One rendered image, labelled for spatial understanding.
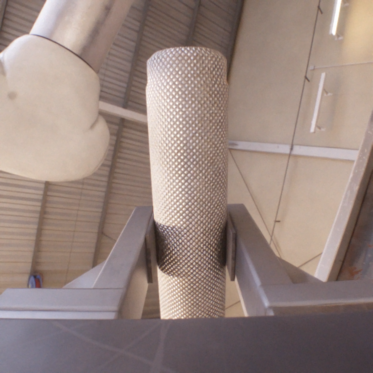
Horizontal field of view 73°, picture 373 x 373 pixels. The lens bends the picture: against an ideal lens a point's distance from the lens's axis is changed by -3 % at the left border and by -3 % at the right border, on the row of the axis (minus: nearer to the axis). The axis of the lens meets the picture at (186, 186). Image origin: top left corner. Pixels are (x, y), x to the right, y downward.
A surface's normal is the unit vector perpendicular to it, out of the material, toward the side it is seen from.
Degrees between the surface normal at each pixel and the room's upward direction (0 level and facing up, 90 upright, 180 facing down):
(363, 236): 90
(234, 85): 90
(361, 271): 90
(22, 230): 167
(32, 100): 175
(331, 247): 90
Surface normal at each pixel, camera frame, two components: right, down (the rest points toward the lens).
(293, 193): -0.68, -0.11
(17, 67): 0.30, -0.29
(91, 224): 0.54, 0.15
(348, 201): -0.51, -0.54
